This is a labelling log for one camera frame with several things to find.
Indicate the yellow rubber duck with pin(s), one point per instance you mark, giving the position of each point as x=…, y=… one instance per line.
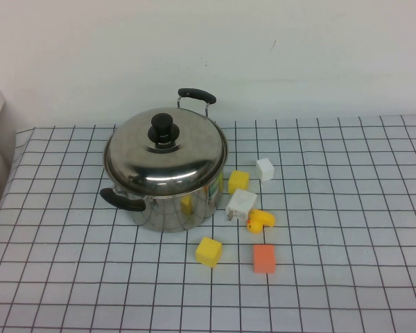
x=261, y=218

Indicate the stainless steel lid black knob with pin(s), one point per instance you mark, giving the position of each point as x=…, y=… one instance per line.
x=180, y=163

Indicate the white foam cube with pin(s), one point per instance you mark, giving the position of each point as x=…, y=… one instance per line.
x=265, y=170

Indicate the yellow foam cube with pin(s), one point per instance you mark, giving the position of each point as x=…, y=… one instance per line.
x=208, y=253
x=238, y=182

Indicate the white power adapter plug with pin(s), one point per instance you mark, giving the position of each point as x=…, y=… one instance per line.
x=241, y=204

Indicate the white black grid tablecloth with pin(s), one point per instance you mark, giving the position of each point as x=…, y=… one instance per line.
x=90, y=277

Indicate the orange foam block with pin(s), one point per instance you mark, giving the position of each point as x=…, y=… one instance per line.
x=264, y=260

